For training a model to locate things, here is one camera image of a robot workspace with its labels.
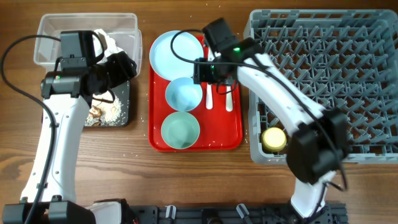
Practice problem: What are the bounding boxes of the white plastic fork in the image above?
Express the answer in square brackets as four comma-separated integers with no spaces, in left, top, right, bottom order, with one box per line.
[206,49,214,110]

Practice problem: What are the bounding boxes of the white napkin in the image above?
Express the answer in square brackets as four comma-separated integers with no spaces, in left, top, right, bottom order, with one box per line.
[93,29,124,62]

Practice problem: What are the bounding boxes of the white plastic spoon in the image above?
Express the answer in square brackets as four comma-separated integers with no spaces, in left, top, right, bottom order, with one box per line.
[226,86,233,112]

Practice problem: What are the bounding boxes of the light blue bowl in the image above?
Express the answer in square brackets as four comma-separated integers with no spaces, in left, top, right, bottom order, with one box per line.
[165,77,203,112]

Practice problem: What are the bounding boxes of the light blue plate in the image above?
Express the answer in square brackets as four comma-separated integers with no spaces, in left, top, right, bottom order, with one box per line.
[149,30,204,81]

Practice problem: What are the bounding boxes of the food scraps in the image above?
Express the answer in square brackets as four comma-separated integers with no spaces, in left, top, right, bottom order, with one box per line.
[85,91,127,127]

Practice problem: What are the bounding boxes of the mint green bowl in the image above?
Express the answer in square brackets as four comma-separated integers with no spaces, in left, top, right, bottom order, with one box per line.
[161,111,200,150]

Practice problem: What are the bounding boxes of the yellow cup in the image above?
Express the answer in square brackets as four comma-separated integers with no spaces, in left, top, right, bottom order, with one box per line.
[261,127,287,152]

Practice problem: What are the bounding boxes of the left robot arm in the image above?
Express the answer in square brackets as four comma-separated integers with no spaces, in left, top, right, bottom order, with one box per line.
[2,52,137,223]

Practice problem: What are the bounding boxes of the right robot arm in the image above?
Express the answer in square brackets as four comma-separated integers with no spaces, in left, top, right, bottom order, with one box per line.
[193,38,350,221]

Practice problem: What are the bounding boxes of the grey dishwasher rack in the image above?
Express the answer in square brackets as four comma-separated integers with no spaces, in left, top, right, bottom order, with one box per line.
[244,9,397,164]

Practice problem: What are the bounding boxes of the clear plastic bin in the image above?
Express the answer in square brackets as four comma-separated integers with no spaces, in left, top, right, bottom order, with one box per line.
[33,12,142,73]

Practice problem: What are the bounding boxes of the black plastic tray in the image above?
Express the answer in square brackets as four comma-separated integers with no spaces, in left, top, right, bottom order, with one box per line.
[41,72,132,129]

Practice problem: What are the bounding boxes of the red serving tray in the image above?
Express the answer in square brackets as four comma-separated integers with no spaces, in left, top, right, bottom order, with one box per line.
[148,33,243,152]

